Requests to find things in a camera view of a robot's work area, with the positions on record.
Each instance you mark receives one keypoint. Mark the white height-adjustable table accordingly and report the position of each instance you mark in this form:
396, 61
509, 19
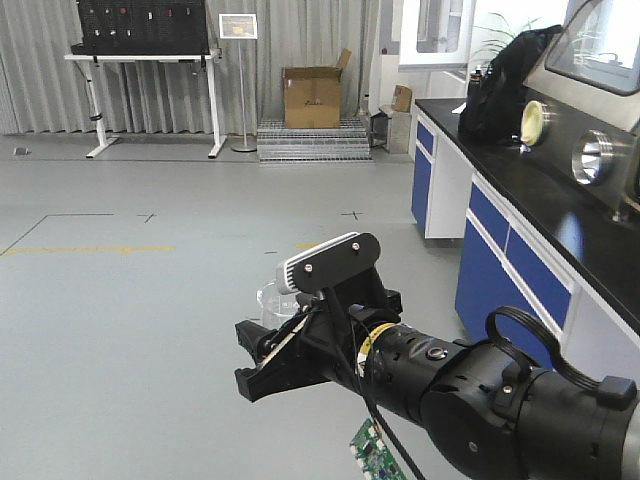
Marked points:
160, 92

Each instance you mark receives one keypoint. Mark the clear glass beaker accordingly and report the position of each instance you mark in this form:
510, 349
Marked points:
276, 308

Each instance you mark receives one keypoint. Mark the large cardboard box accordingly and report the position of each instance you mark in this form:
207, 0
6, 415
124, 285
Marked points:
312, 95

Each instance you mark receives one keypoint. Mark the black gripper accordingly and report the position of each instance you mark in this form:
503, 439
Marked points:
320, 342

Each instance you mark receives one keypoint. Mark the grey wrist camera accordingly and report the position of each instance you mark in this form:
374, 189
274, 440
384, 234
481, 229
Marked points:
327, 264

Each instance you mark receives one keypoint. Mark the sign stand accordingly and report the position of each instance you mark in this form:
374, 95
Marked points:
240, 27

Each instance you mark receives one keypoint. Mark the green circuit board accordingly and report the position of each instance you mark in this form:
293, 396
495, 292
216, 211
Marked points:
375, 460

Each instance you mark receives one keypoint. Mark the black pegboard panel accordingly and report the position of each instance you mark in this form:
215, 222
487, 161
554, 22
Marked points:
138, 27

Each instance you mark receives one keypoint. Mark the metal grate platform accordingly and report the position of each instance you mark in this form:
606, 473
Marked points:
347, 143

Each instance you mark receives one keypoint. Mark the blue white lab counter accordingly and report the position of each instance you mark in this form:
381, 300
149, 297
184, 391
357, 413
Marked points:
529, 239

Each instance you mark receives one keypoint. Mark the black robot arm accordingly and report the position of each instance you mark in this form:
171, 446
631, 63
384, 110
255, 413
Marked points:
490, 409

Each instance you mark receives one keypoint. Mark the steel glove box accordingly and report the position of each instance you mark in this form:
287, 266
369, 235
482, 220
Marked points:
582, 112

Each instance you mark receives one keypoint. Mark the black backpack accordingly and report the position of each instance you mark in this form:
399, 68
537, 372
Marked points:
493, 110

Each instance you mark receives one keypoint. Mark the small cardboard box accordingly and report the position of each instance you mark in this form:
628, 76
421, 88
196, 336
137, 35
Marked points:
401, 99

